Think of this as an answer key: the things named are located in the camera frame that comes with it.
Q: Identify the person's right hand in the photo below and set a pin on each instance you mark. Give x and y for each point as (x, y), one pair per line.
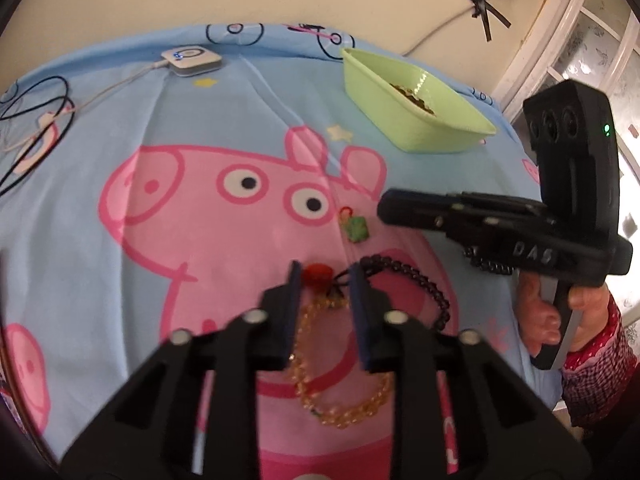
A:
(540, 315)

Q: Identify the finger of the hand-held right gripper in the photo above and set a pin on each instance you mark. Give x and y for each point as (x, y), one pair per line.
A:
(500, 201)
(415, 210)

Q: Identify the green pendant with red loop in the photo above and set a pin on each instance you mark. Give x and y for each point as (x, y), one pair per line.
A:
(359, 230)

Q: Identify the white window frame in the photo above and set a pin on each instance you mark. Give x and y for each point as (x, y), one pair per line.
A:
(550, 25)

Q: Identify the white square charger device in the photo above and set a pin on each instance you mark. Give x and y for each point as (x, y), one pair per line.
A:
(192, 60)

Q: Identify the person's right forearm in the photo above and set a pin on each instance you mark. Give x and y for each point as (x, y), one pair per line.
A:
(595, 380)

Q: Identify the cartoon pig printed blanket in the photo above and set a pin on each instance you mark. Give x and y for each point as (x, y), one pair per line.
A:
(100, 260)

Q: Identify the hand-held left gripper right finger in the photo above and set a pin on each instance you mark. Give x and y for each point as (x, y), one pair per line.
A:
(360, 310)

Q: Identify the red bead pendant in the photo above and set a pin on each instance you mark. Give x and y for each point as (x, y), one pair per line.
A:
(319, 274)

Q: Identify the black tape cross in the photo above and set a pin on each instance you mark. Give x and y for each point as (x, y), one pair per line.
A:
(481, 2)

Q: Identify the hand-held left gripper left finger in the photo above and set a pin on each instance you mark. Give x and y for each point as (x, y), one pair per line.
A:
(292, 310)

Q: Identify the light green plastic basin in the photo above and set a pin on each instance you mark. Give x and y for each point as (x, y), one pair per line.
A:
(390, 110)

